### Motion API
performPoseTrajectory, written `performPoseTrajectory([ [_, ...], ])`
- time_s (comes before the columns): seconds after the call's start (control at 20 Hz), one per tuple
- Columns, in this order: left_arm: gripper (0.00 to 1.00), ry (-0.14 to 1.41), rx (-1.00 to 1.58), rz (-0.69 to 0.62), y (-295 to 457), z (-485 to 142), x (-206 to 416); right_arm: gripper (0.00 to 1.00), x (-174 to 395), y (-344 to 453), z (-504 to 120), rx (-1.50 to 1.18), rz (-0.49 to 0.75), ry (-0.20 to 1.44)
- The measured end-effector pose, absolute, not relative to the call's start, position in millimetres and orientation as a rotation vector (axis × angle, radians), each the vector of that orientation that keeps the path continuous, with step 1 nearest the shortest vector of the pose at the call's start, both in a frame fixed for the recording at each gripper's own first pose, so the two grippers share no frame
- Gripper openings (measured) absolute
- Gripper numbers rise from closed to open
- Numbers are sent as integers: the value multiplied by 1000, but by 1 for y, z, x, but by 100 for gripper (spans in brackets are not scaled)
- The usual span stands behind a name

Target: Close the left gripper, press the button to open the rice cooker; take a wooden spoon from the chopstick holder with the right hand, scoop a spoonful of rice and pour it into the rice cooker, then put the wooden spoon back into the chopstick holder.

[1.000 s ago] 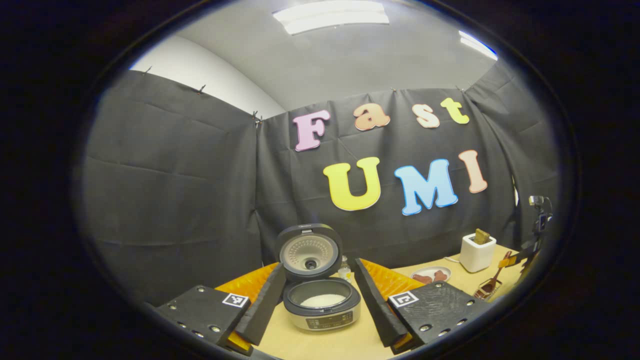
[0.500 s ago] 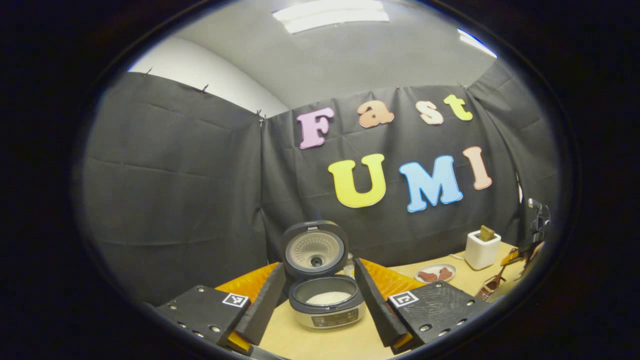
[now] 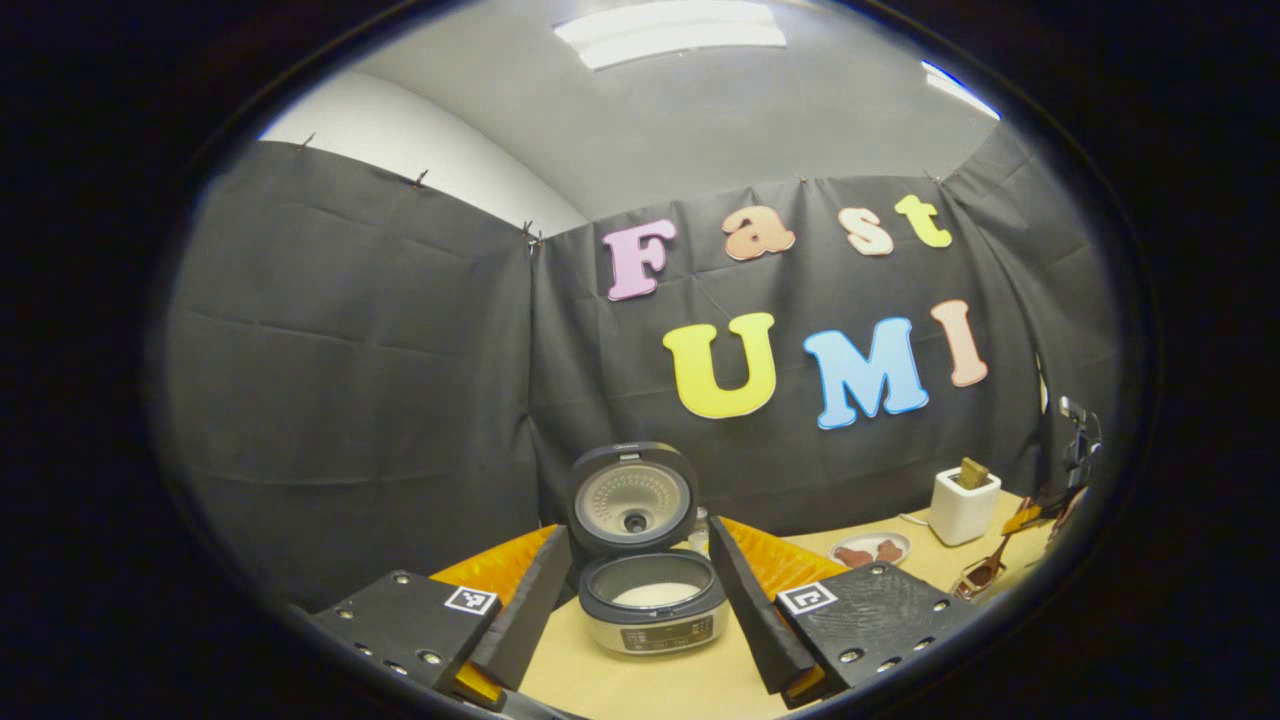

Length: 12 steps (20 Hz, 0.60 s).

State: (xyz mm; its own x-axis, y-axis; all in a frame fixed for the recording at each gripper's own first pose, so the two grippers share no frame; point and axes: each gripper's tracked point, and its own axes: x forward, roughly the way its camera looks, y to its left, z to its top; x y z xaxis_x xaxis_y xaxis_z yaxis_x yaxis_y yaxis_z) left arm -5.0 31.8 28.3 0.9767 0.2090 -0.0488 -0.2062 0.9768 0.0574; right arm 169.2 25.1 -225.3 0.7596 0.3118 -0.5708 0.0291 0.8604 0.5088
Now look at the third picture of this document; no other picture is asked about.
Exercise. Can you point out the black backdrop cloth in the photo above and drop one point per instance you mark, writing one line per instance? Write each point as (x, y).
(350, 380)

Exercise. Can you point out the reddish brown meat piece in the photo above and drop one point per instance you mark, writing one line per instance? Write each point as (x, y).
(853, 557)
(890, 551)

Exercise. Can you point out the brown wooden spoon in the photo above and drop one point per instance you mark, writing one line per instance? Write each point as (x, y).
(985, 572)

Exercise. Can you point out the small clear glass bottle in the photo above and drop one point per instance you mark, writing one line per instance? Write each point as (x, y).
(699, 530)

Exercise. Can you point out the long ceiling light panel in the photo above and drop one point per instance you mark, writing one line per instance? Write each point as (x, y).
(670, 32)

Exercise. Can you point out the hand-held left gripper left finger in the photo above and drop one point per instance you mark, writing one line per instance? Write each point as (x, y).
(525, 610)

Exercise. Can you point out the small ceiling light panel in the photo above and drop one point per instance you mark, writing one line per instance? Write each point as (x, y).
(960, 90)

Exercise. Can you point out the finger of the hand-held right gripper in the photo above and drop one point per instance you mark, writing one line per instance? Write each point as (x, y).
(1025, 519)

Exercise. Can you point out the white rice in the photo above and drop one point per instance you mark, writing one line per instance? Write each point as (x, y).
(655, 595)

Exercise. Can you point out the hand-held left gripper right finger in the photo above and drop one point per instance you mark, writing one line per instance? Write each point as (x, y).
(750, 610)

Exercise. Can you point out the dark grey rice cooker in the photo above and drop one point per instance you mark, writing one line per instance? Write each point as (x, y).
(650, 625)

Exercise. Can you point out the brown bread slice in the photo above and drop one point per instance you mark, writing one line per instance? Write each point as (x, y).
(973, 473)

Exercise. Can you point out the round white plate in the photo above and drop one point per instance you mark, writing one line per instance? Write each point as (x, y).
(870, 542)

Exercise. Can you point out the white toaster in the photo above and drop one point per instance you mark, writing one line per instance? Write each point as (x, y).
(962, 515)

